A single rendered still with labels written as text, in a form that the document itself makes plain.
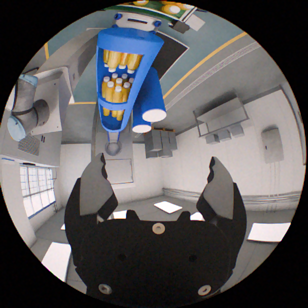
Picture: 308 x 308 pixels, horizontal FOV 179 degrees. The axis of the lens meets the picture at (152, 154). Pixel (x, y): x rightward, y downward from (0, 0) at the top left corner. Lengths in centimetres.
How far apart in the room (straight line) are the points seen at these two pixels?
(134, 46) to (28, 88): 40
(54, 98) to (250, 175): 376
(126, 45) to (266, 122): 340
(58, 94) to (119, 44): 36
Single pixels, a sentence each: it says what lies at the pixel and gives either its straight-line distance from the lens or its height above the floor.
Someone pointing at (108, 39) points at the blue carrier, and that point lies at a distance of 43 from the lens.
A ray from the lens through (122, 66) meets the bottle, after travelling 63.
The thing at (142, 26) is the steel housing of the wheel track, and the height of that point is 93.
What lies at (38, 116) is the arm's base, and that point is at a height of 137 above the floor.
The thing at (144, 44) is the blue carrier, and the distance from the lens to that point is 42.
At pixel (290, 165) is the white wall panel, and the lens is 354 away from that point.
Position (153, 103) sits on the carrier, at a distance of 111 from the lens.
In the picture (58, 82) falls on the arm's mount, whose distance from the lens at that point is 60.
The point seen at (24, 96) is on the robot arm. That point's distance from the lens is 48.
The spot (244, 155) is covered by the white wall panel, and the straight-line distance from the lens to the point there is 338.
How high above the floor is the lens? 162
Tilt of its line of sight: 8 degrees down
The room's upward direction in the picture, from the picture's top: 174 degrees clockwise
